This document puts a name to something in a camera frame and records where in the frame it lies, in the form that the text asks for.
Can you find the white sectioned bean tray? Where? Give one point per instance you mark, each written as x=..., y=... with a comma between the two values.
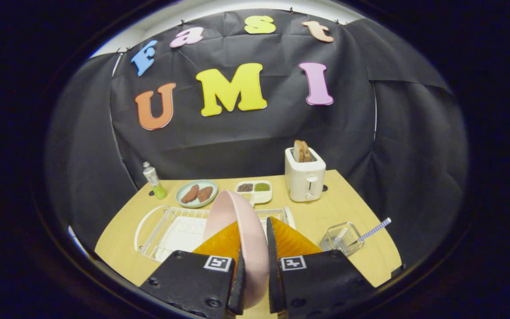
x=259, y=195

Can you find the teal plate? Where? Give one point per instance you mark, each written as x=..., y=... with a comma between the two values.
x=197, y=201

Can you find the white toaster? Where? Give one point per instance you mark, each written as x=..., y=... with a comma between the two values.
x=306, y=181

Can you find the brown meat patty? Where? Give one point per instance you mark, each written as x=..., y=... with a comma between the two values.
x=190, y=193
x=205, y=193

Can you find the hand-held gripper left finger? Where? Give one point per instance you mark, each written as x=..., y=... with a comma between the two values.
x=193, y=279

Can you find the pink plate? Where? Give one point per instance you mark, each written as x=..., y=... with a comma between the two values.
x=241, y=221

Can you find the brown toast slice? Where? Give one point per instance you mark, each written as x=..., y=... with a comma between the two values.
x=301, y=150

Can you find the green dish soap bottle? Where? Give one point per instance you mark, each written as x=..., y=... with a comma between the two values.
x=154, y=181

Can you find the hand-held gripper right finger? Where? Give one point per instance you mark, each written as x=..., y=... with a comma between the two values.
x=317, y=279

